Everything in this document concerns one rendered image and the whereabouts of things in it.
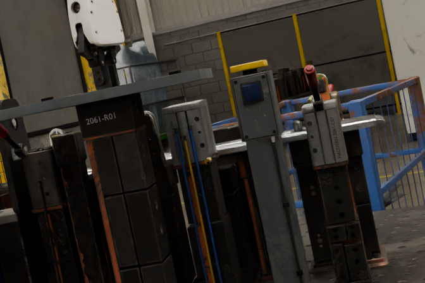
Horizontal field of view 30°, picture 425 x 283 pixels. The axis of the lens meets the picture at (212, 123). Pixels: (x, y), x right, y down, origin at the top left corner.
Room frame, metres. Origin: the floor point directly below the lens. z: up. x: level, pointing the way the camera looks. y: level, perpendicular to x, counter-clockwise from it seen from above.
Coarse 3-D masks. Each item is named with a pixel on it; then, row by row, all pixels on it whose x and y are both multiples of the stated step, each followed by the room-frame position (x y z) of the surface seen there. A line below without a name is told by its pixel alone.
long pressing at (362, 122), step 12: (348, 120) 1.71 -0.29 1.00; (360, 120) 1.65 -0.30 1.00; (372, 120) 1.59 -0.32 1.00; (384, 120) 1.61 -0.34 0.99; (288, 132) 1.72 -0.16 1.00; (300, 132) 1.61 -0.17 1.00; (216, 144) 1.79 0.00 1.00; (228, 144) 1.74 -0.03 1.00; (240, 144) 1.63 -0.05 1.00; (168, 156) 1.73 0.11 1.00; (0, 192) 1.77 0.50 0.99
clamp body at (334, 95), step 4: (332, 92) 1.85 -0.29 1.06; (336, 92) 1.85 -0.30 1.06; (312, 96) 1.86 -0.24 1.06; (332, 96) 1.82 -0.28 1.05; (336, 96) 1.82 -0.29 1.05; (308, 100) 1.83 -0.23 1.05; (340, 104) 1.84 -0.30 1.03; (340, 108) 1.82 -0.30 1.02; (340, 112) 1.82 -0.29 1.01; (340, 116) 1.82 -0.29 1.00
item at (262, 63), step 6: (264, 60) 1.37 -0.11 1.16; (234, 66) 1.35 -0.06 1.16; (240, 66) 1.35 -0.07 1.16; (246, 66) 1.35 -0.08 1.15; (252, 66) 1.35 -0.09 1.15; (258, 66) 1.35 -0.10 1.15; (264, 66) 1.36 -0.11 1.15; (234, 72) 1.35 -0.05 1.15; (246, 72) 1.37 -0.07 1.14; (252, 72) 1.37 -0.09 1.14
